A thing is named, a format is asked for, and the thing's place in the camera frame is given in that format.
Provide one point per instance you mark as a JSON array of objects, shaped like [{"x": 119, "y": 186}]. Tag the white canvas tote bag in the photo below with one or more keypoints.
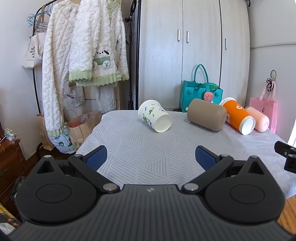
[{"x": 34, "y": 53}]

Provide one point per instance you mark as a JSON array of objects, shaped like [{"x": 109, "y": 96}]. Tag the pink cup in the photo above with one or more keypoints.
[{"x": 262, "y": 121}]

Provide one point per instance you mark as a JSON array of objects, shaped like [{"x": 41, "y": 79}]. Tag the grey wooden wardrobe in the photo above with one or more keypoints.
[{"x": 173, "y": 37}]

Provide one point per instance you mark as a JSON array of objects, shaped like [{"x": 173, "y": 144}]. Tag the blue wire hangers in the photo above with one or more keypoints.
[{"x": 40, "y": 19}]

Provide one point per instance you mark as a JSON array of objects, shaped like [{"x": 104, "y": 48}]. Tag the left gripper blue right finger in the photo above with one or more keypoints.
[{"x": 214, "y": 167}]

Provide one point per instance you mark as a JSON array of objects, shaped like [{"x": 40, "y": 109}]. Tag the white paper cup green leaves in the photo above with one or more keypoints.
[{"x": 155, "y": 116}]

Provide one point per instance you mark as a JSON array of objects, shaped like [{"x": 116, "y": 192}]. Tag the white green fluffy pajama top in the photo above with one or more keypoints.
[{"x": 97, "y": 55}]

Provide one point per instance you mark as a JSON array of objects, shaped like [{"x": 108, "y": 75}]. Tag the pink paper gift bag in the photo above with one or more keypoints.
[{"x": 267, "y": 104}]

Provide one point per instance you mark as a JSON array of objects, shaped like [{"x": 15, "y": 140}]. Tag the brown paper shopping bag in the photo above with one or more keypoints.
[{"x": 81, "y": 127}]

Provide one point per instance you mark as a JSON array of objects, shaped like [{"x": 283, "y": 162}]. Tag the black clothes rack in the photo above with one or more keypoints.
[{"x": 36, "y": 72}]

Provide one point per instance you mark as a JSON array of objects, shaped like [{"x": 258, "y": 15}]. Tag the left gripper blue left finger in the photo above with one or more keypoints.
[{"x": 88, "y": 165}]

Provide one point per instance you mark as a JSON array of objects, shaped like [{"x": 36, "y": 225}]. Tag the dark wooden cabinet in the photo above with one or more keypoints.
[{"x": 12, "y": 167}]

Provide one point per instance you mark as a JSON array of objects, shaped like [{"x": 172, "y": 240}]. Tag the white fluffy robe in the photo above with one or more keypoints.
[{"x": 55, "y": 64}]

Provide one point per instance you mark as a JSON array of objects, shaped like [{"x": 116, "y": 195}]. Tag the orange paper cup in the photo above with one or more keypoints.
[{"x": 237, "y": 116}]

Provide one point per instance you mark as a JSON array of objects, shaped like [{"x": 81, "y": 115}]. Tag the teal felt handbag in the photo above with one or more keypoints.
[{"x": 206, "y": 91}]

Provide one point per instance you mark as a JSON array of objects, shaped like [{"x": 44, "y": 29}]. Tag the brown cylindrical cup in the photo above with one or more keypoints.
[{"x": 206, "y": 114}]

